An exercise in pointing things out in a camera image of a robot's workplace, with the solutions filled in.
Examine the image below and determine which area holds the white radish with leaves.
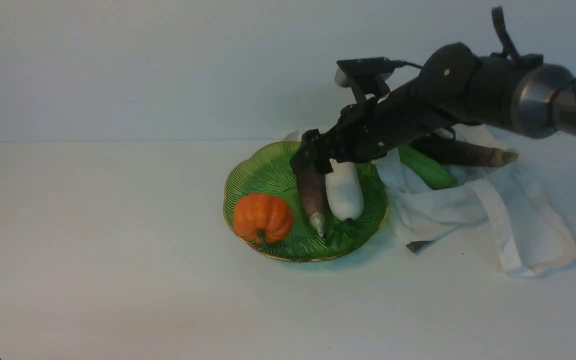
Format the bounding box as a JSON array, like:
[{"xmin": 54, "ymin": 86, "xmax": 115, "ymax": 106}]
[{"xmin": 325, "ymin": 159, "xmax": 364, "ymax": 222}]

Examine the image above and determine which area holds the white cloth tote bag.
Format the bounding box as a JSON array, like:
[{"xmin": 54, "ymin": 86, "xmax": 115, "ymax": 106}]
[{"xmin": 375, "ymin": 148, "xmax": 576, "ymax": 278}]

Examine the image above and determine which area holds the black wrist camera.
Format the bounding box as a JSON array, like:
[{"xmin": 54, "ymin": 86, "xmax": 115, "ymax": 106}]
[{"xmin": 334, "ymin": 57, "xmax": 405, "ymax": 104}]

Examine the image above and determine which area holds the orange toy pumpkin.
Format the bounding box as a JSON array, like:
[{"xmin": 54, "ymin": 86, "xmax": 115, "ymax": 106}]
[{"xmin": 233, "ymin": 193, "xmax": 294, "ymax": 244}]

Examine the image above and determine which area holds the green scalloped plate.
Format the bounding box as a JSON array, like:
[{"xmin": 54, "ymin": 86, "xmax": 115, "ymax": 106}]
[{"xmin": 222, "ymin": 141, "xmax": 389, "ymax": 263}]

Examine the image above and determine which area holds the dark purple eggplant in bag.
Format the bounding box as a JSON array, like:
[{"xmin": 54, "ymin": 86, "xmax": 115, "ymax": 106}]
[{"xmin": 410, "ymin": 136, "xmax": 519, "ymax": 168}]

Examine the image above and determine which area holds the purple eggplant on plate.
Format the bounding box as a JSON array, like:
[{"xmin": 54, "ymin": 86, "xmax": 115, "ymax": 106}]
[{"xmin": 295, "ymin": 167, "xmax": 327, "ymax": 239}]

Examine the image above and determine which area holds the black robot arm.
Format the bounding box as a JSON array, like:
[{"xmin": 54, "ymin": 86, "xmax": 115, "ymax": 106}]
[{"xmin": 290, "ymin": 42, "xmax": 576, "ymax": 174}]

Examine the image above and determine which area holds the green cucumber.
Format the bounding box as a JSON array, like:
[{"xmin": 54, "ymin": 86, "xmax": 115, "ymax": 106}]
[{"xmin": 398, "ymin": 145, "xmax": 457, "ymax": 191}]

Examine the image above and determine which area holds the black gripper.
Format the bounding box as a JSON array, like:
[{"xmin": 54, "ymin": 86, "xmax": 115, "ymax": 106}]
[{"xmin": 289, "ymin": 80, "xmax": 457, "ymax": 176}]

